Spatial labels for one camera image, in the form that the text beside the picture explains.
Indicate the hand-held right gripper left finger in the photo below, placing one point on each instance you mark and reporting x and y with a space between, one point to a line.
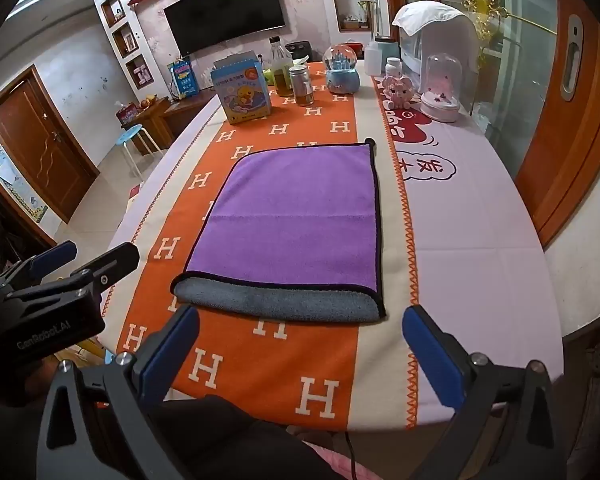
176 344

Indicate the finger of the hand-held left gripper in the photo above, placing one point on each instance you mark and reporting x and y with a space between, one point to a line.
55 255
111 266

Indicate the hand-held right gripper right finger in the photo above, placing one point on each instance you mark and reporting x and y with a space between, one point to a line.
432 355

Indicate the purple and grey towel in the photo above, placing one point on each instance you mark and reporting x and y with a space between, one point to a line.
290 225

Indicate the blue round stool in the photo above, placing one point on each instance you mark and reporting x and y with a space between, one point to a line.
136 145

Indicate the pink printed tablecloth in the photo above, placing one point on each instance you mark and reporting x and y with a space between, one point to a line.
470 230

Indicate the orange patterned blanket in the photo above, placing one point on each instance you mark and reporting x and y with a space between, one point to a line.
260 240

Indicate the wooden side cabinet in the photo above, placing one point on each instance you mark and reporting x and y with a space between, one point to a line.
152 122

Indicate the red tissue box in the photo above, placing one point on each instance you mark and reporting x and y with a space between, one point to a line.
128 112

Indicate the blue printed bag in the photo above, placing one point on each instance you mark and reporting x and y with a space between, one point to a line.
182 80

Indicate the blue duck-print box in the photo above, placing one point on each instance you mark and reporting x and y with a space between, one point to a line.
241 91

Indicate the glass oil bottle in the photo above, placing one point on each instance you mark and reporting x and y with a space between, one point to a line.
280 71

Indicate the glass jar with metal lid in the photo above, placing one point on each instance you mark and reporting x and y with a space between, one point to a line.
301 86

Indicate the pink plush toy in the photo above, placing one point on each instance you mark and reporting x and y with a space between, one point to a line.
399 91

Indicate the pink glass dome ornament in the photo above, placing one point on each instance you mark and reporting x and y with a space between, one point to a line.
442 86

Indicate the wooden framed glass door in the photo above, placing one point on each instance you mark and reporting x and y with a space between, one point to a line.
560 105

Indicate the white medicine bottle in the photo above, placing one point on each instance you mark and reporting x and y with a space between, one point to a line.
393 67

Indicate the blue snow globe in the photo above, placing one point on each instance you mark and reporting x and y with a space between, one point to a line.
342 71

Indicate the white and blue canister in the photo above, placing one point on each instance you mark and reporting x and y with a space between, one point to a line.
380 55

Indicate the white appliance with cloth cover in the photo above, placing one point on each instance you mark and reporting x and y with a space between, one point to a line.
430 40

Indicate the wall-mounted television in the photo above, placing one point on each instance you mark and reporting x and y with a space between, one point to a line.
225 12

